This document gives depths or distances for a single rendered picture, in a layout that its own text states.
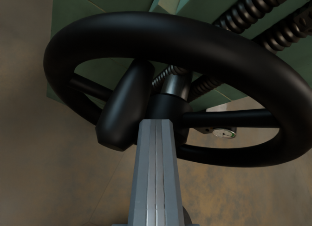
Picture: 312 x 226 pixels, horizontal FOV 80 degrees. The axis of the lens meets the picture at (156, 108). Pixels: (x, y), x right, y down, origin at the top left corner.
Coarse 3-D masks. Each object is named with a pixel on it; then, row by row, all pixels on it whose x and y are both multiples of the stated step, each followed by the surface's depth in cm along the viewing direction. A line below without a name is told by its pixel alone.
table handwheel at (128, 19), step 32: (64, 32) 13; (96, 32) 11; (128, 32) 11; (160, 32) 10; (192, 32) 10; (224, 32) 10; (64, 64) 15; (192, 64) 11; (224, 64) 10; (256, 64) 10; (64, 96) 22; (96, 96) 21; (160, 96) 22; (256, 96) 11; (288, 96) 11; (288, 128) 14; (192, 160) 32; (224, 160) 28; (256, 160) 23; (288, 160) 19
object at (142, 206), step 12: (144, 120) 10; (144, 132) 9; (144, 144) 9; (144, 156) 8; (144, 168) 7; (144, 180) 7; (132, 192) 7; (144, 192) 7; (132, 204) 6; (144, 204) 6; (132, 216) 6; (144, 216) 6
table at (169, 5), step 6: (156, 0) 20; (162, 0) 19; (168, 0) 19; (174, 0) 20; (156, 6) 19; (162, 6) 19; (168, 6) 19; (174, 6) 20; (156, 12) 19; (162, 12) 19; (168, 12) 19; (174, 12) 19; (306, 66) 31; (300, 72) 33; (306, 72) 32; (306, 78) 33
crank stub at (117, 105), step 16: (144, 64) 12; (128, 80) 11; (144, 80) 11; (112, 96) 11; (128, 96) 10; (144, 96) 11; (112, 112) 10; (128, 112) 10; (144, 112) 11; (96, 128) 10; (112, 128) 10; (128, 128) 10; (112, 144) 10; (128, 144) 10
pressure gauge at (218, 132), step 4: (212, 128) 51; (216, 128) 49; (220, 128) 48; (224, 128) 48; (228, 128) 47; (232, 128) 48; (236, 128) 49; (212, 132) 51; (216, 132) 51; (220, 132) 50; (224, 132) 49; (228, 132) 48; (232, 132) 47; (220, 136) 52; (224, 136) 52; (228, 136) 51; (232, 136) 50
